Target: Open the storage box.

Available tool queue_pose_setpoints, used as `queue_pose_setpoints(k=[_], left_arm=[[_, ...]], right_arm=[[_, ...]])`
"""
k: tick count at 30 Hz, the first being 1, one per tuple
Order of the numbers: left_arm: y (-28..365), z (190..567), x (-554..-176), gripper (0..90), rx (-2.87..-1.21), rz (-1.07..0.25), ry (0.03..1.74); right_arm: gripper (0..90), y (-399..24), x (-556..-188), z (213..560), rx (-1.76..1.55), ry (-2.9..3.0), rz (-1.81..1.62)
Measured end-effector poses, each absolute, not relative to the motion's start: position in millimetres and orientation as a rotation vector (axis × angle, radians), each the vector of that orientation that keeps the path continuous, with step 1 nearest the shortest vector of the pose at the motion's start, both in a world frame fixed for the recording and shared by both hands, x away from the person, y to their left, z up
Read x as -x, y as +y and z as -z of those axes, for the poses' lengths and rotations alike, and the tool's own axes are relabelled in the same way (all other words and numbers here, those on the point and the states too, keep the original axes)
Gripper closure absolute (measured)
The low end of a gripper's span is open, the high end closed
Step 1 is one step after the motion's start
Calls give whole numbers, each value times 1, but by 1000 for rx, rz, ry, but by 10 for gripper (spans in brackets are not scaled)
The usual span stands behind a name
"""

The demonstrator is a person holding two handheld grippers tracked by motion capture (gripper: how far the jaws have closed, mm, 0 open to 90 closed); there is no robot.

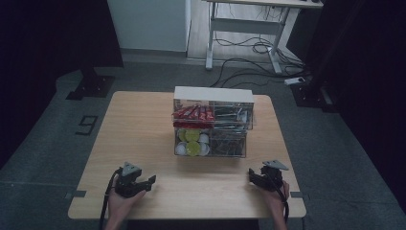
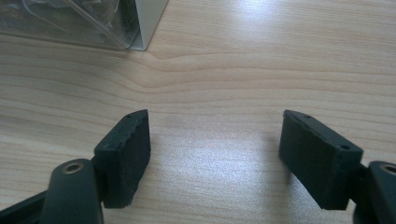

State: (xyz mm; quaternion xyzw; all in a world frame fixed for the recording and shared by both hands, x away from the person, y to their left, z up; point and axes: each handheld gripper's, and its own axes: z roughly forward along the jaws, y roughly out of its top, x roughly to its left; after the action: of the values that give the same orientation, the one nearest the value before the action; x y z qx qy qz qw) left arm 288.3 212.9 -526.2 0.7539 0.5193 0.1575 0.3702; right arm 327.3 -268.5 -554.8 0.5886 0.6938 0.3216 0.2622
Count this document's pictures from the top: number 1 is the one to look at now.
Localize stack of red packets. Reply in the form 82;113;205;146
172;104;215;129

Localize stack of dark packets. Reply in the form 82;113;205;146
213;106;254;130

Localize black floor cables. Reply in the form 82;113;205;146
209;34;309;89

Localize pile of dark sachets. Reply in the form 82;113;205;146
210;128;247;157

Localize person's left hand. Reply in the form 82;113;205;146
107;187;147;222

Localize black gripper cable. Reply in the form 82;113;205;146
267;172;290;224
99;168;124;230

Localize black curtain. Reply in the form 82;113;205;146
304;0;406;215
0;0;124;170

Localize white desk frame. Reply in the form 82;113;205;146
202;0;325;77

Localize white cabinet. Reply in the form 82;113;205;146
106;0;192;53

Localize person's right hand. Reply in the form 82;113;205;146
259;179;291;219

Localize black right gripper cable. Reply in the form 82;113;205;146
267;172;290;224

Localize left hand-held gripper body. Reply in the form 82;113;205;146
114;161;144;198

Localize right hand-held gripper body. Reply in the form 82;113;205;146
255;159;290;193

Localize black stand base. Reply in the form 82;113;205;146
289;72;340;113
65;66;116;102

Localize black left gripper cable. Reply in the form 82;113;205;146
99;168;124;230

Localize white power strip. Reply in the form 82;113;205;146
283;76;306;86

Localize clear acrylic drawer organizer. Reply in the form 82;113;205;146
172;85;256;159

